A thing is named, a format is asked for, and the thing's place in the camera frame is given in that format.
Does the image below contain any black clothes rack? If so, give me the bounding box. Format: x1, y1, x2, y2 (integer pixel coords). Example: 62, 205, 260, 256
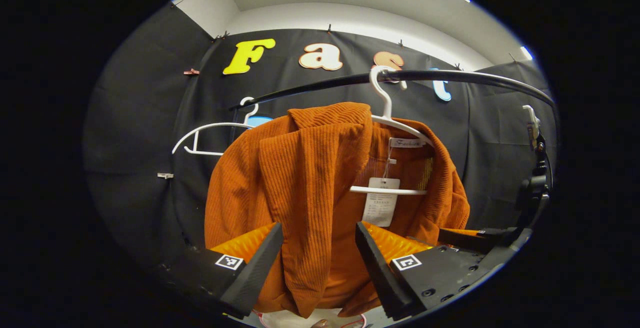
229, 69, 557, 111

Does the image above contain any orange corduroy shirt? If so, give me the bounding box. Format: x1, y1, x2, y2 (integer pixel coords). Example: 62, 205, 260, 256
204, 102, 471, 318

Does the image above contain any white plastic clothes hanger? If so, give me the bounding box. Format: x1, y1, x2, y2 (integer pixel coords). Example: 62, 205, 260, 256
171, 97, 261, 157
349, 66, 435, 196

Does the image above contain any pink laundry hamper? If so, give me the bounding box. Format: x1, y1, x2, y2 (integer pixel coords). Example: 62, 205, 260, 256
257, 308, 368, 328

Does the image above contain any black backdrop cloth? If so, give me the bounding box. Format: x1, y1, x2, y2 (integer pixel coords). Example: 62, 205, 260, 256
82, 3, 558, 268

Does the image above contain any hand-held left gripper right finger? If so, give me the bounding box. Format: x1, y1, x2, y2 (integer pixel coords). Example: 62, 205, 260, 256
355, 221, 506, 321

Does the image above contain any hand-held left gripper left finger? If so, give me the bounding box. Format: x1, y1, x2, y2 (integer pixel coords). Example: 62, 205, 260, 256
157, 222, 285, 320

